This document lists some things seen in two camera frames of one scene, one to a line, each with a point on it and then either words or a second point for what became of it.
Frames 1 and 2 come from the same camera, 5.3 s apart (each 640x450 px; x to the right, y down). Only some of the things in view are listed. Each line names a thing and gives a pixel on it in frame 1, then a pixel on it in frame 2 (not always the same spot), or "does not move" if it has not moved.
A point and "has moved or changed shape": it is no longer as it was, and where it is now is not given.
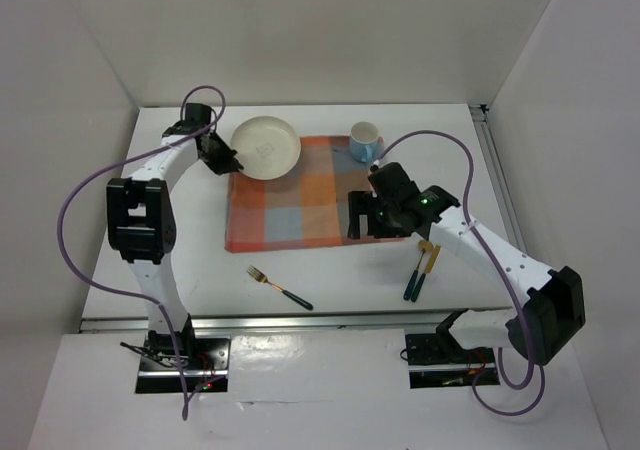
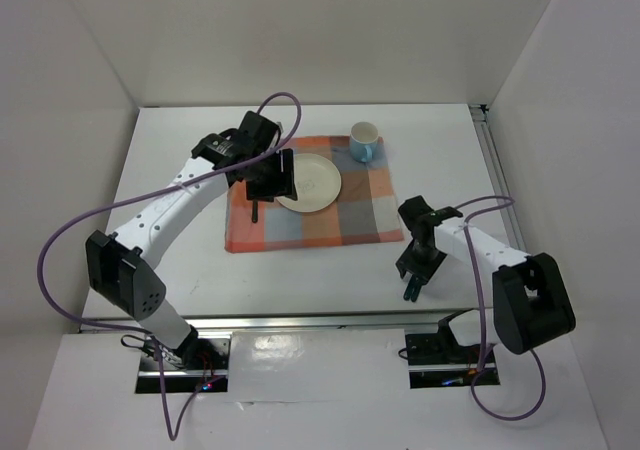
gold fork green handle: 264,279 -> 255,210
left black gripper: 227,162 -> 282,184
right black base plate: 437,360 does not move
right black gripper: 359,202 -> 406,262
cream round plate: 267,147 has moved or changed shape
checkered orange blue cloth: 305,208 does not move
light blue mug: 363,141 does not move
